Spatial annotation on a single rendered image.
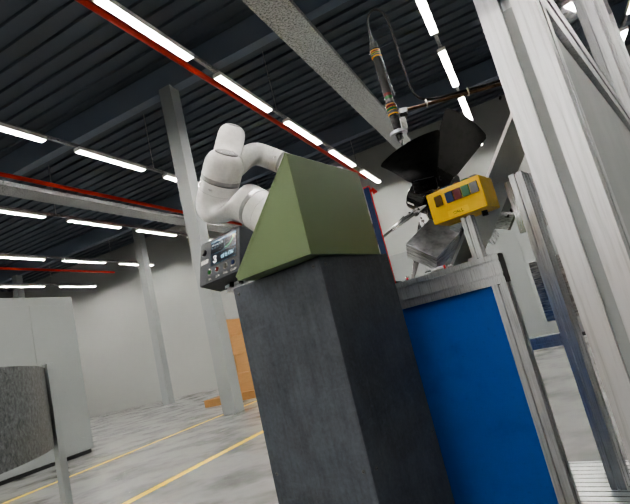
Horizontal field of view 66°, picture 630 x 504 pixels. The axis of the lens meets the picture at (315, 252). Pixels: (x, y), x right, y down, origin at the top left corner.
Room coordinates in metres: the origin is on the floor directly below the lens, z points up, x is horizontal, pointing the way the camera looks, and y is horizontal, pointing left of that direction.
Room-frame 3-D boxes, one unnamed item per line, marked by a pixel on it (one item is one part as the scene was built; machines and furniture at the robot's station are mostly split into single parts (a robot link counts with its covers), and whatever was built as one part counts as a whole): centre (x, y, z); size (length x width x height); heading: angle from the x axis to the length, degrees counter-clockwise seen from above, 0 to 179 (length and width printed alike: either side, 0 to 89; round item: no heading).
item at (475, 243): (1.34, -0.44, 0.92); 0.03 x 0.03 x 0.12; 52
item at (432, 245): (1.75, -0.42, 0.98); 0.20 x 0.16 x 0.20; 52
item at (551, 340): (1.78, -0.68, 0.56); 0.19 x 0.04 x 0.04; 52
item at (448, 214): (1.34, -0.44, 1.02); 0.16 x 0.10 x 0.11; 52
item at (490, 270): (1.59, -0.13, 0.82); 0.90 x 0.04 x 0.08; 52
